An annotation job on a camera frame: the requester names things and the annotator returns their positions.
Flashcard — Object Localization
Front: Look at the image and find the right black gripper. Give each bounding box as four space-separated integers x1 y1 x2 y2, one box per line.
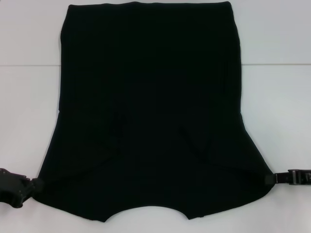
265 169 311 188

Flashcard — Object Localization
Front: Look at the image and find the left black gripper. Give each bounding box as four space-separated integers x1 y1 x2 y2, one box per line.
0 166 45 209

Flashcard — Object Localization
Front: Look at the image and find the black shirt with white print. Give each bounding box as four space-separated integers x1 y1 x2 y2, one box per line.
33 0 277 218

